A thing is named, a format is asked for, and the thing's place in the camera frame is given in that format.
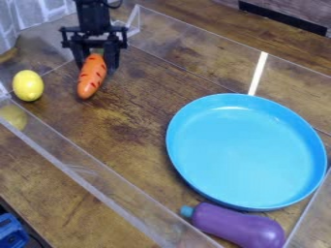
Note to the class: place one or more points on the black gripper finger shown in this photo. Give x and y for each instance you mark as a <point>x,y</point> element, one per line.
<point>110,54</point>
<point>80,53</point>

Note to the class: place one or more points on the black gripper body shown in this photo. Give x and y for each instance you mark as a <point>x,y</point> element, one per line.
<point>93,24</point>

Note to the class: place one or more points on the orange toy carrot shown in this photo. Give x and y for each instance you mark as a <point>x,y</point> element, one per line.
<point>90,77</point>

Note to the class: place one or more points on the yellow toy lemon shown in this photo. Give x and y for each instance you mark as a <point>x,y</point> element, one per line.
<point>28,85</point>

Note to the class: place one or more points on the white lattice curtain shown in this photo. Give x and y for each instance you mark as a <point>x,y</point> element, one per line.
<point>20,14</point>

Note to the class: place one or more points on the black bar on table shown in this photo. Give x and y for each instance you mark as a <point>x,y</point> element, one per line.
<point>283,18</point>

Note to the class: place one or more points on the blue plastic plate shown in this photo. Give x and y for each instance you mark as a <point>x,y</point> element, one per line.
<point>245,152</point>

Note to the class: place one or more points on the blue device at corner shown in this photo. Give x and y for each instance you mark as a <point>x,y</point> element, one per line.
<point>13,236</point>

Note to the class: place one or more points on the purple toy eggplant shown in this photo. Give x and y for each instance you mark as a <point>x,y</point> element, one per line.
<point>249,231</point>

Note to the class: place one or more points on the clear acrylic enclosure wall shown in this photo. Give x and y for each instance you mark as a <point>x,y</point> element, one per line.
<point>84,172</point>

